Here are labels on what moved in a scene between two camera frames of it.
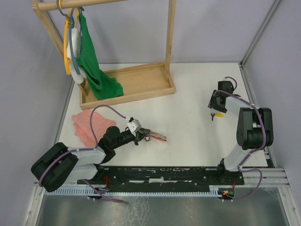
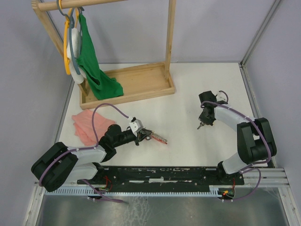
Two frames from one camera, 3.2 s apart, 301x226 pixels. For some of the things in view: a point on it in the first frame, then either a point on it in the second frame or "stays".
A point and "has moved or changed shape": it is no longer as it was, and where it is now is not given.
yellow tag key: [217, 115] has moved or changed shape
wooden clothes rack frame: [38, 7] stays
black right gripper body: [212, 102] -> [206, 119]
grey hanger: [71, 23] stays
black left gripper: [144, 132] stays
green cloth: [102, 85] stays
